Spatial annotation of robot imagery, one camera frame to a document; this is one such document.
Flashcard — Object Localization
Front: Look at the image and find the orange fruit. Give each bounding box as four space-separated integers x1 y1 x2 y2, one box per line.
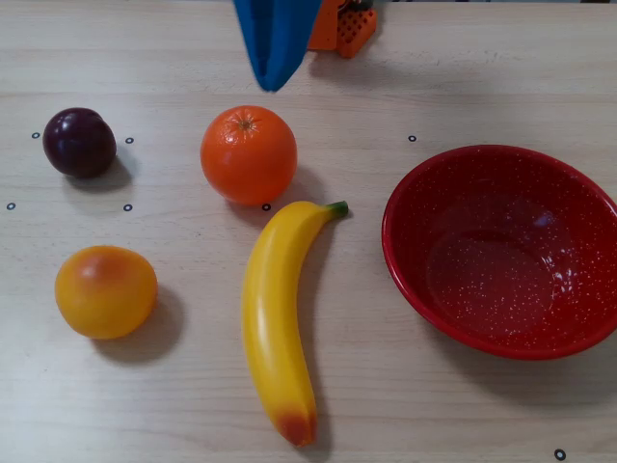
200 104 299 207

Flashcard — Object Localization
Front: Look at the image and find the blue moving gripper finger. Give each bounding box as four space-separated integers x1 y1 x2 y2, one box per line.
268 0 323 92

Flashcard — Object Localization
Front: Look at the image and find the yellow orange peach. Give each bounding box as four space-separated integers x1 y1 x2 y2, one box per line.
54 245 159 340

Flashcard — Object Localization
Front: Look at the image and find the dark purple plum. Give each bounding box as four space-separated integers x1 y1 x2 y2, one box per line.
41 106 118 179

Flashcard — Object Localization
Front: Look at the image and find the red speckled enamel bowl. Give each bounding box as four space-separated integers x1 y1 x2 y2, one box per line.
381 144 617 362

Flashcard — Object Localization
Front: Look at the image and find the yellow toy banana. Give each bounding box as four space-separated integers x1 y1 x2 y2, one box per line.
240 200 349 449

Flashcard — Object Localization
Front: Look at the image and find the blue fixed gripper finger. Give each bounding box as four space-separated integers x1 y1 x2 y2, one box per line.
232 0 272 92

